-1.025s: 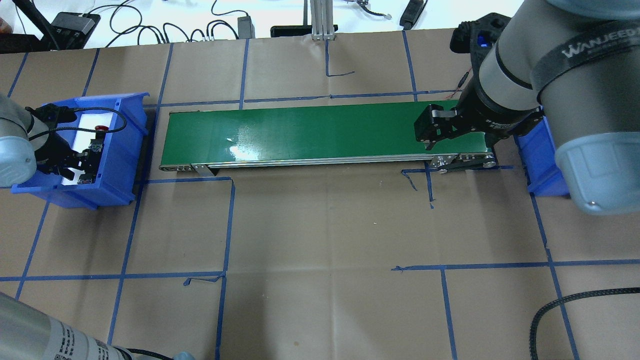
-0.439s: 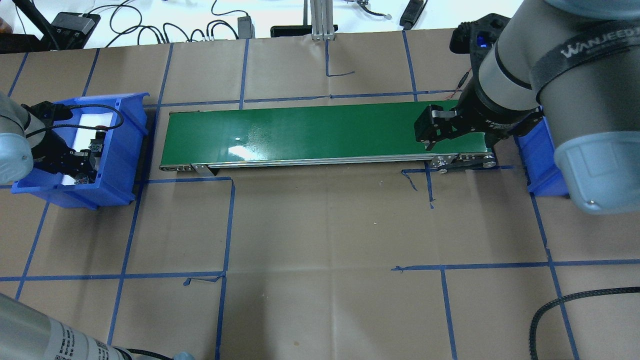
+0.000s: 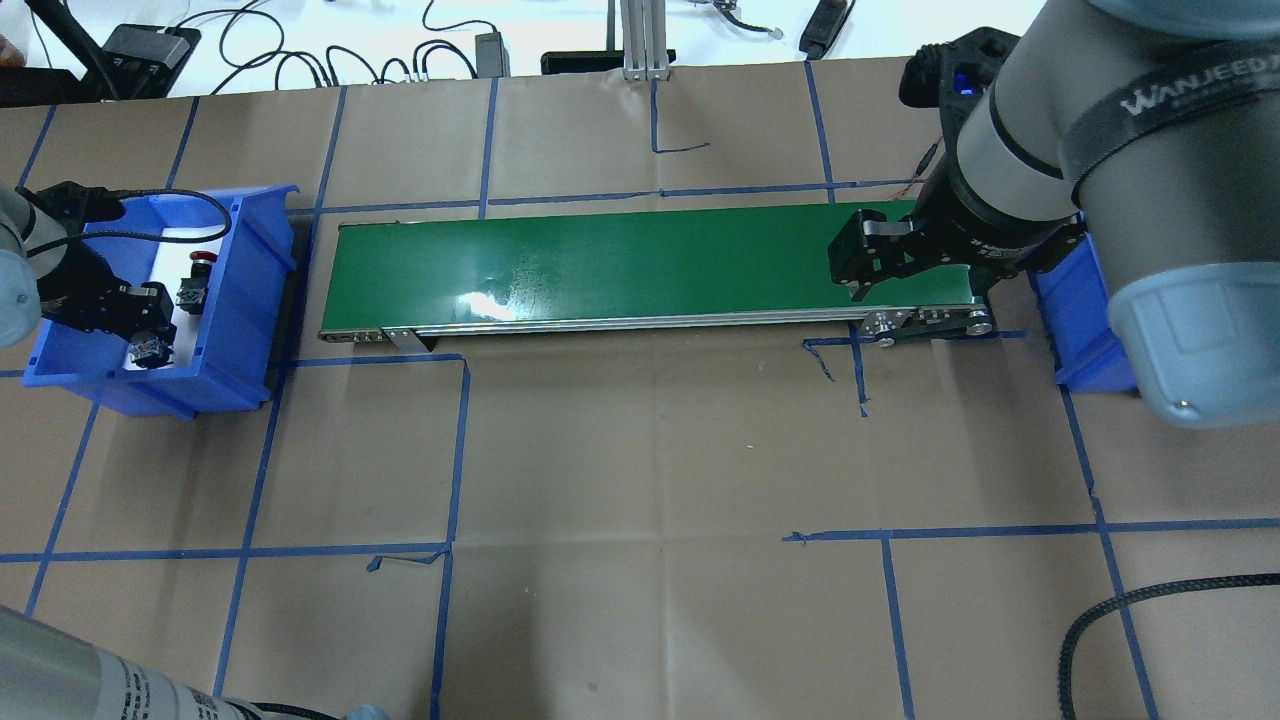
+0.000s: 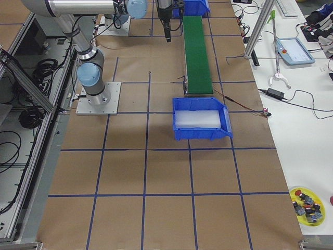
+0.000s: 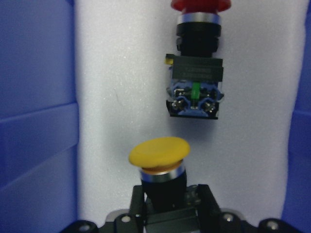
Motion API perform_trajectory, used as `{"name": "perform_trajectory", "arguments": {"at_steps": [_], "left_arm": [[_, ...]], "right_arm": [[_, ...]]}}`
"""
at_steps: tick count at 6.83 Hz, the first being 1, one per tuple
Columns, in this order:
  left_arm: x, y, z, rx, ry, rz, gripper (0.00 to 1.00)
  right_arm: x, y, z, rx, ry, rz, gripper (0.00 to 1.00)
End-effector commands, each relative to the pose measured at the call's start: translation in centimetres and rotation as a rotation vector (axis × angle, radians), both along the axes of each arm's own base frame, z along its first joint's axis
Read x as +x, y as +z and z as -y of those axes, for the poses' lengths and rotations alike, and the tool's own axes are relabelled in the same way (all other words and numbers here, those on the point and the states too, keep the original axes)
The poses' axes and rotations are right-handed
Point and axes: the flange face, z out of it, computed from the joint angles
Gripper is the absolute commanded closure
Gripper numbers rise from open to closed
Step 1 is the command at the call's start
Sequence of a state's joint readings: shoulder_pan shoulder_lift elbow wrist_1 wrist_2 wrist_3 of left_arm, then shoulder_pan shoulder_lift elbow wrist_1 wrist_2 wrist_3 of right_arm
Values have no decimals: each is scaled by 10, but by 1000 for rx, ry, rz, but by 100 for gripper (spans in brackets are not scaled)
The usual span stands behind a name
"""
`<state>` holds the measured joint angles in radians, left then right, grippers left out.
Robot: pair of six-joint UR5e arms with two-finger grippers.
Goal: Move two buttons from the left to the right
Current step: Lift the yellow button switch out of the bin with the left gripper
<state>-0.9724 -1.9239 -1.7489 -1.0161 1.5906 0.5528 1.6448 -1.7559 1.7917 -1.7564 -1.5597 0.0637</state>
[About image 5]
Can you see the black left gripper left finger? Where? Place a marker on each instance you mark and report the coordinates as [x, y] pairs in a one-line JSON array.
[[137, 205]]

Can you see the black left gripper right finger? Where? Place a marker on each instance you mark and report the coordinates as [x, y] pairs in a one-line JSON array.
[[208, 205]]

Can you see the yellow mushroom push button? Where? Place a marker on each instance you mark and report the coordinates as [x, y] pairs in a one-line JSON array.
[[162, 172]]

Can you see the red mushroom push button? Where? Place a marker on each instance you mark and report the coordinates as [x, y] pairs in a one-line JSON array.
[[196, 75]]

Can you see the blue plastic bin left side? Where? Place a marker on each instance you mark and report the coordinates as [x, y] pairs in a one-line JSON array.
[[40, 122]]

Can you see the white foam pad left bin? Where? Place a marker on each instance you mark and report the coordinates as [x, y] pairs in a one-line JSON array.
[[238, 130]]

